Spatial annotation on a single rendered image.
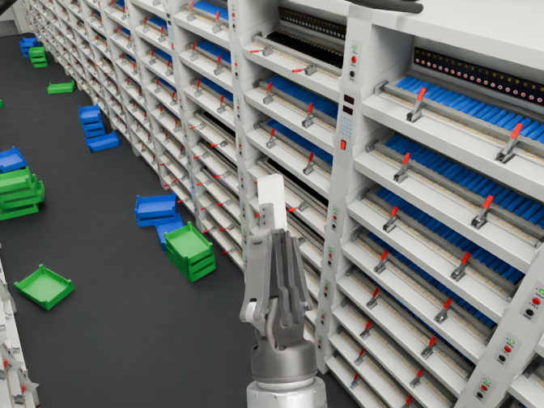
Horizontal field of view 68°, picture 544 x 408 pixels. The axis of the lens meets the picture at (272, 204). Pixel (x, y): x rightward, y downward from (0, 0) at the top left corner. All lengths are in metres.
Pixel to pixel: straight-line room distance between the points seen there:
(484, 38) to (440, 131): 0.26
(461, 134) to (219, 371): 1.75
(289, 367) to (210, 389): 1.88
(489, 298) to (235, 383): 1.45
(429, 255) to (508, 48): 0.65
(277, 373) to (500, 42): 0.82
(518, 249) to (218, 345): 1.74
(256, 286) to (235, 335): 2.05
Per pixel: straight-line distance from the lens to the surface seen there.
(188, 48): 2.49
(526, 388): 1.44
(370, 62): 1.29
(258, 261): 0.45
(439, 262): 1.36
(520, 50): 1.02
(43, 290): 3.08
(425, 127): 1.20
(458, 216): 1.23
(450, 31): 1.10
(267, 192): 0.50
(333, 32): 1.62
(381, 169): 1.36
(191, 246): 2.80
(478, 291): 1.32
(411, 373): 1.82
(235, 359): 2.41
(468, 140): 1.16
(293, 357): 0.46
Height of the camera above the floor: 2.04
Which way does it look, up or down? 37 degrees down
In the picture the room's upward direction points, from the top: straight up
